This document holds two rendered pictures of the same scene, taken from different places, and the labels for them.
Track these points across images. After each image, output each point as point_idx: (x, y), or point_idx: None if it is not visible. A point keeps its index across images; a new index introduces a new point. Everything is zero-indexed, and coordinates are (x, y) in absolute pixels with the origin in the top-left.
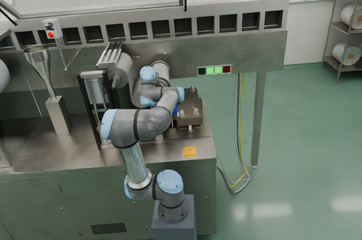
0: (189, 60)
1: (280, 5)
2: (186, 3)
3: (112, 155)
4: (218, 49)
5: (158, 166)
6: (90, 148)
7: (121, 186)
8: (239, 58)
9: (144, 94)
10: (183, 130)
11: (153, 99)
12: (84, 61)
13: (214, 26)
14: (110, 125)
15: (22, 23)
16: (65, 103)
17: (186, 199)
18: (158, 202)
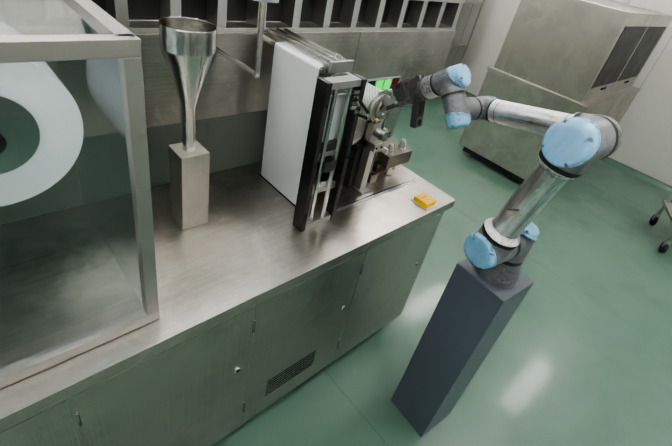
0: (361, 67)
1: None
2: None
3: (334, 234)
4: (395, 53)
5: (403, 230)
6: (284, 234)
7: (341, 283)
8: (409, 67)
9: (463, 108)
10: (379, 176)
11: (471, 115)
12: (213, 64)
13: (396, 15)
14: (600, 139)
15: None
16: (149, 163)
17: None
18: (471, 270)
